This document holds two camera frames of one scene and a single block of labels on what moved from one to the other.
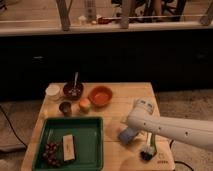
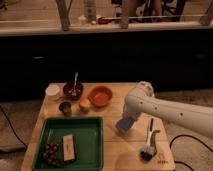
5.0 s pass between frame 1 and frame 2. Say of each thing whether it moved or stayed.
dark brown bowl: stayed
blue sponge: moved
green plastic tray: stayed
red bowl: stayed
